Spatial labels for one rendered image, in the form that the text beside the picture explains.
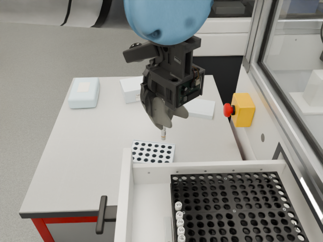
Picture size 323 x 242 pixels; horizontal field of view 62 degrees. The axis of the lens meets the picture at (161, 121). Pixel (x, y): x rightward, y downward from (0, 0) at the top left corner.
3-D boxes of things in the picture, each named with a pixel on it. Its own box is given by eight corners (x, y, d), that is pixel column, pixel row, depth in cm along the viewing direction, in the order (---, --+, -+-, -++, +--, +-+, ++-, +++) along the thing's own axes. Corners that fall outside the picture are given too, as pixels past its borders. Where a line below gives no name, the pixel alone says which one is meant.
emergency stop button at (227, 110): (224, 120, 76) (226, 109, 74) (221, 111, 79) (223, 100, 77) (234, 120, 76) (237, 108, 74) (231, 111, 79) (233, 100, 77)
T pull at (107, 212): (96, 235, 46) (94, 232, 45) (102, 198, 52) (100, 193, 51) (117, 235, 46) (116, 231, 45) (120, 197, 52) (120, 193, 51)
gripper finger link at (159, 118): (165, 147, 52) (167, 108, 46) (146, 131, 56) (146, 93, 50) (177, 140, 54) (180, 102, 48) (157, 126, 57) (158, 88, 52)
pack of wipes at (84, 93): (96, 108, 96) (94, 98, 93) (69, 109, 95) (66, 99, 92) (100, 85, 107) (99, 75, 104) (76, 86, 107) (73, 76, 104)
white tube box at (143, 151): (126, 169, 75) (125, 160, 72) (133, 148, 81) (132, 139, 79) (171, 175, 73) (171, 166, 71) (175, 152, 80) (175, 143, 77)
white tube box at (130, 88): (125, 103, 98) (124, 91, 95) (120, 90, 104) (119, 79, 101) (158, 97, 101) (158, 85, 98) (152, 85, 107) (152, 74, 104)
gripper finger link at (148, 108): (145, 119, 51) (145, 78, 46) (140, 115, 52) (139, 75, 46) (164, 110, 53) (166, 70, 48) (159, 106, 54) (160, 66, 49)
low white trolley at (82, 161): (80, 311, 114) (18, 212, 65) (100, 188, 161) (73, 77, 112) (217, 306, 115) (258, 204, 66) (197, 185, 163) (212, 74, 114)
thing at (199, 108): (175, 113, 94) (175, 109, 93) (180, 99, 100) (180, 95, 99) (212, 119, 91) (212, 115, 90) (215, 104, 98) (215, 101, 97)
